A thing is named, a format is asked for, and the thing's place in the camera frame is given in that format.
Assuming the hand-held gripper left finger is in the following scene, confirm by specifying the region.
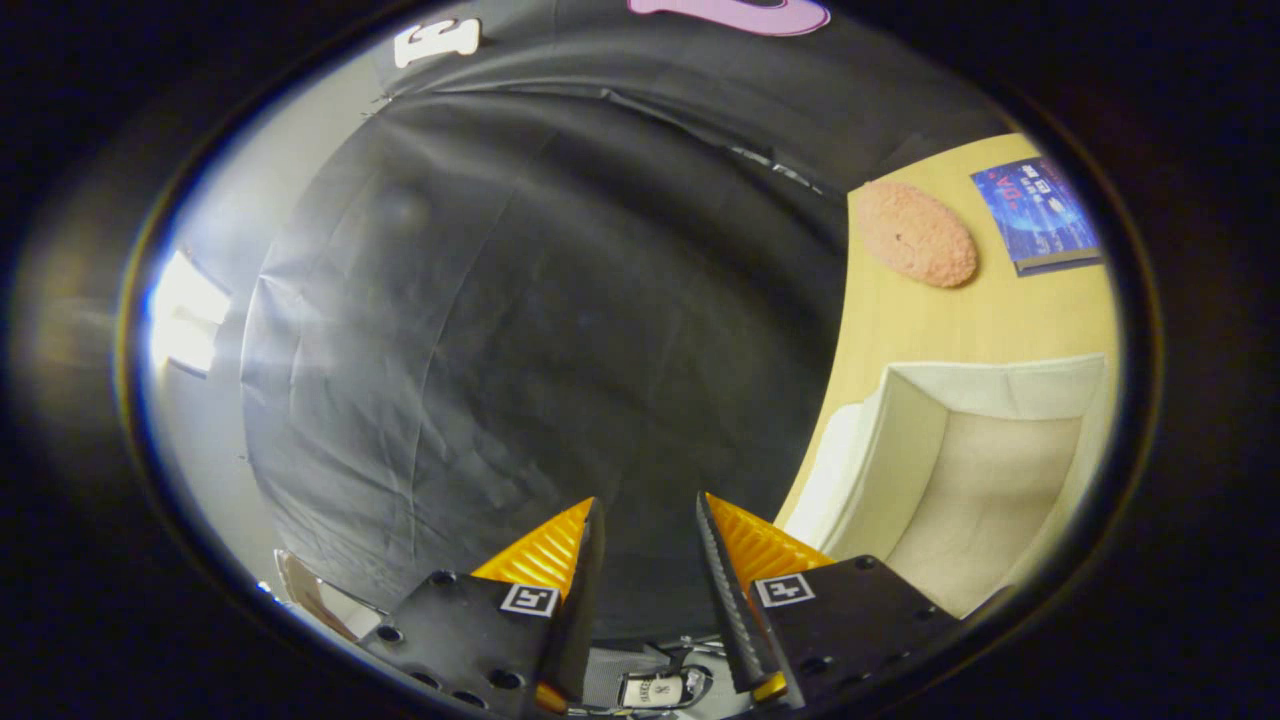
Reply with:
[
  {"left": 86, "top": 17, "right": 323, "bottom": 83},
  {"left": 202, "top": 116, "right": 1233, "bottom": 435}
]
[{"left": 355, "top": 497, "right": 607, "bottom": 716}]

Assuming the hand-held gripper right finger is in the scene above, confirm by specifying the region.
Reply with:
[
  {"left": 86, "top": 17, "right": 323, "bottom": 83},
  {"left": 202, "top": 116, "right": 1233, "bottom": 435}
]
[{"left": 696, "top": 492, "right": 961, "bottom": 711}]

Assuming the beige fabric storage box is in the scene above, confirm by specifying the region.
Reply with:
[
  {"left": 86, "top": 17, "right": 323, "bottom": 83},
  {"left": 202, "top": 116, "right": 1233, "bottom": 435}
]
[{"left": 780, "top": 352, "right": 1111, "bottom": 619}]

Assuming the brown and white panel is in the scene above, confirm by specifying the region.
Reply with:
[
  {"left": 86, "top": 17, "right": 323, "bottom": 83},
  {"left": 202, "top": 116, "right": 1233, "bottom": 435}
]
[{"left": 272, "top": 548, "right": 386, "bottom": 643}]

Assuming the orange fluffy pad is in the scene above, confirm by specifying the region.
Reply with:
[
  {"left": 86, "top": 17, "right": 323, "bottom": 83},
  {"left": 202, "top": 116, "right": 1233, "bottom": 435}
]
[{"left": 855, "top": 180, "right": 979, "bottom": 289}]

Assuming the blue book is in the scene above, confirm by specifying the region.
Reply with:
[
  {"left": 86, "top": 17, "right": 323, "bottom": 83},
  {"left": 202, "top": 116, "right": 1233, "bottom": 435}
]
[{"left": 970, "top": 155, "right": 1104, "bottom": 278}]

